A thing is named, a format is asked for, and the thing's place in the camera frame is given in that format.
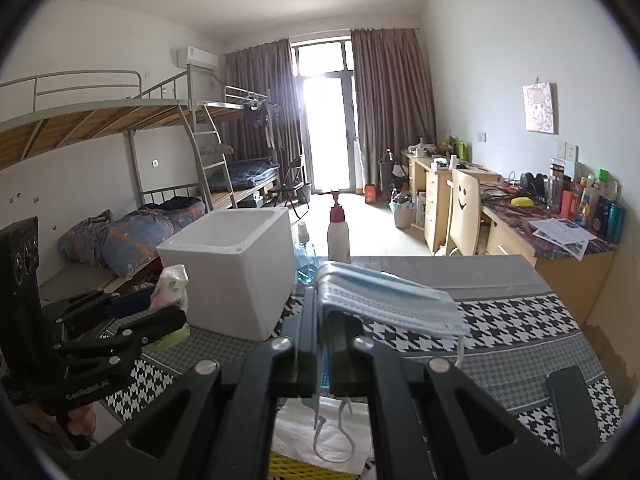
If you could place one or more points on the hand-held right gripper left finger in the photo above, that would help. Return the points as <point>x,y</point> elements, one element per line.
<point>307,360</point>

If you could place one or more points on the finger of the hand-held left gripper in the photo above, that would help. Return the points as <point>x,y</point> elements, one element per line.
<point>132,304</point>
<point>160,322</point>

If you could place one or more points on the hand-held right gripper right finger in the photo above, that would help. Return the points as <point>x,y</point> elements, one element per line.
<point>345,360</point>

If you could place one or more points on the tissue pack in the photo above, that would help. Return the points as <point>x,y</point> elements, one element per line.
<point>172,285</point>

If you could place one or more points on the blue face mask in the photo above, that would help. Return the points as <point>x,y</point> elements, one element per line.
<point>385,300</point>

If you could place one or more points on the white foam box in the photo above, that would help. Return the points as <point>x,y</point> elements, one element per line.
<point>235,270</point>

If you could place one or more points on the person's left hand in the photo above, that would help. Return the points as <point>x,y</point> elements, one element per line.
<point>80,420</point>

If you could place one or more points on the blue orange quilt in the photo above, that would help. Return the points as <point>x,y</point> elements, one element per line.
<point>135,240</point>

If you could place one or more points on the white plastic bag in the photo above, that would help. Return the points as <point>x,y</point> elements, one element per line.
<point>297,425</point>

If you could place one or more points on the clear blue liquid bottle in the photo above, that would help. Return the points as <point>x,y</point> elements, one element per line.
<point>306,260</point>

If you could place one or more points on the yellow mesh item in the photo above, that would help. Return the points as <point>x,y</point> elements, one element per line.
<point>300,466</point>

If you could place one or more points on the white pump bottle red top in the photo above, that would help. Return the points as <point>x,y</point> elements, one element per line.
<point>339,235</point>

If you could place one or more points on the white trash bin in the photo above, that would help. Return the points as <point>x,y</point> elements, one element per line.
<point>401,215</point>

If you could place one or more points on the dark bucket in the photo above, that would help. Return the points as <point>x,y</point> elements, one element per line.
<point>304,192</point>

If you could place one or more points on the orange box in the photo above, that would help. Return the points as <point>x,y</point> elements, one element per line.
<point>370,194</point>

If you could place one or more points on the houndstooth tablecloth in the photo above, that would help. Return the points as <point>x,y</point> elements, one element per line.
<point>510,320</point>

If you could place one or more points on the blue plaid bedding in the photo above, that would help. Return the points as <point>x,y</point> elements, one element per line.
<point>250,170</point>

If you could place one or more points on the black folding chair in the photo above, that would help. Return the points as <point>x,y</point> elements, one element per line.
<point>295,180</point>

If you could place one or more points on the wooden chair with smiley face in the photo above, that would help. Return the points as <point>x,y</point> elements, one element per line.
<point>462,210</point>

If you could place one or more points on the long metal bunk bed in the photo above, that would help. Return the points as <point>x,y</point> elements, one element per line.
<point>100,115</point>

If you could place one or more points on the black bag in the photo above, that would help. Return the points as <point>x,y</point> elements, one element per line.
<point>390,172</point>

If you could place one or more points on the wooden desk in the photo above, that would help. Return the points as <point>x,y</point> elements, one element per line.
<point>432,185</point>
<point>560,280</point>

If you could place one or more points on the dark patterned desk cloth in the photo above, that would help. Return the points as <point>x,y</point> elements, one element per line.
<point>510,220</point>

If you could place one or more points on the short metal bunk bed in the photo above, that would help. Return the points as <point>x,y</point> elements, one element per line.
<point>235,105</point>

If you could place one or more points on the hanging dark clothes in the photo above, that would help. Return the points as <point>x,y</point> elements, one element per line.
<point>257,117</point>

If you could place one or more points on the black phone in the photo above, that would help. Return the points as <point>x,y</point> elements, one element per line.
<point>572,410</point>

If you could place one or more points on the glass balcony door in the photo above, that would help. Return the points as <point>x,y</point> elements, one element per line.
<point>325,125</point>

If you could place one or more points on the yellow object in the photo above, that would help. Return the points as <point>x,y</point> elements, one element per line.
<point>522,202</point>

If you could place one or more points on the green bag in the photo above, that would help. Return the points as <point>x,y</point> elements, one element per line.
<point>461,150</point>

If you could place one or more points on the printed papers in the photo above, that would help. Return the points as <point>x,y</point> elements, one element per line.
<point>562,235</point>

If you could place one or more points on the white air conditioner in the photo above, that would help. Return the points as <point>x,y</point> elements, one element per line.
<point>196,57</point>

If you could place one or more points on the brown curtain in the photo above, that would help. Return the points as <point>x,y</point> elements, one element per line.
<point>255,75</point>
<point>390,100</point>

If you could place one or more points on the row of bottles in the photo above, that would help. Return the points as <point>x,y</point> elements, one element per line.
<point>590,205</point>

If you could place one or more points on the white wall switch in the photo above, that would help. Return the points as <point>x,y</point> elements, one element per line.
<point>567,151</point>

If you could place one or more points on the wall poster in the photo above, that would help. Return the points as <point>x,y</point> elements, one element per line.
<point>540,107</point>

